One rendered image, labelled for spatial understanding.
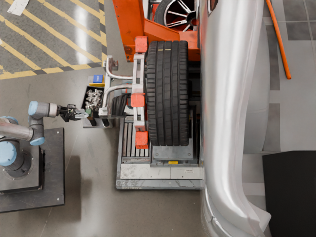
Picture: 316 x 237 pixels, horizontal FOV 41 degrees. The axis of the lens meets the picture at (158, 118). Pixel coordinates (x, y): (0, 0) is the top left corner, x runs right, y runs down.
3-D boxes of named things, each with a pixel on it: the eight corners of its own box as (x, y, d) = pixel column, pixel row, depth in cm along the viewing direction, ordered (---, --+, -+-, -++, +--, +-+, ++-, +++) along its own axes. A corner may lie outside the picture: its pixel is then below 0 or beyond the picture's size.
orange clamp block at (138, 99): (146, 105, 244) (144, 107, 235) (132, 105, 244) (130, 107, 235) (146, 92, 242) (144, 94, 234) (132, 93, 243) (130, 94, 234)
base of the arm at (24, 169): (3, 177, 300) (-3, 173, 291) (6, 152, 308) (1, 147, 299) (29, 177, 299) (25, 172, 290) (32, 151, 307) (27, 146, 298)
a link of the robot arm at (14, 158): (2, 172, 292) (-9, 164, 276) (1, 149, 299) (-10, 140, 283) (24, 168, 292) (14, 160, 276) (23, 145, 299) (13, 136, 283)
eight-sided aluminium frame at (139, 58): (150, 149, 282) (142, 113, 233) (140, 149, 283) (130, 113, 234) (152, 79, 306) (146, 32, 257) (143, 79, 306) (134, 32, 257)
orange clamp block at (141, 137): (149, 135, 261) (148, 149, 257) (136, 135, 262) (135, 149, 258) (148, 130, 255) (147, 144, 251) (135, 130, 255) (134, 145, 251)
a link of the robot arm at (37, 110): (28, 105, 276) (30, 97, 268) (48, 107, 280) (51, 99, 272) (27, 118, 271) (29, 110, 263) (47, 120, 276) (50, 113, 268)
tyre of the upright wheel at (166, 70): (188, 127, 226) (187, 19, 247) (144, 127, 228) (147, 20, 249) (188, 157, 288) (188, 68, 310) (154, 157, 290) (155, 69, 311)
